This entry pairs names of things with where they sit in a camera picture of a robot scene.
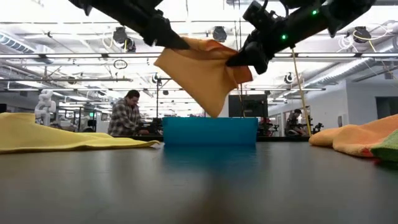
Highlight black camera stand frame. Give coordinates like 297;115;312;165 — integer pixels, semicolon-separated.
154;73;175;119

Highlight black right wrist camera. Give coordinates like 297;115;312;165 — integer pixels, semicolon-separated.
242;0;280;32

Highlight green microfiber towel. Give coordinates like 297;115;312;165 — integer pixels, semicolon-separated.
370;129;398;163

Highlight person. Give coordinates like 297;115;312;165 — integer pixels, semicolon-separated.
107;89;150;137
284;108;308;137

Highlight yellow extension cable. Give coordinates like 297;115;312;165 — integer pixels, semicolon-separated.
290;48;313;137

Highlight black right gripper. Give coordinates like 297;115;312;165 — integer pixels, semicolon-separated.
226;17;301;75

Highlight blue plastic bin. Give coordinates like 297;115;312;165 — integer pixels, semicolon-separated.
161;116;259;146

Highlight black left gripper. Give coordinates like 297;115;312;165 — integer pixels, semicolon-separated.
141;9;191;50

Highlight orange microfiber towel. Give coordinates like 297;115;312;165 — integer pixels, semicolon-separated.
154;36;254;118
308;114;398;158

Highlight black monitor screen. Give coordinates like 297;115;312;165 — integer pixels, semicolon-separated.
228;94;269;118

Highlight hanging black cable reel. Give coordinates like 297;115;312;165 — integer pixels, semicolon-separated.
212;26;228;44
353;26;373;44
112;26;137;53

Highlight yellow microfiber towel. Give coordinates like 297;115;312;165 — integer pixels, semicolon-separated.
0;112;161;154

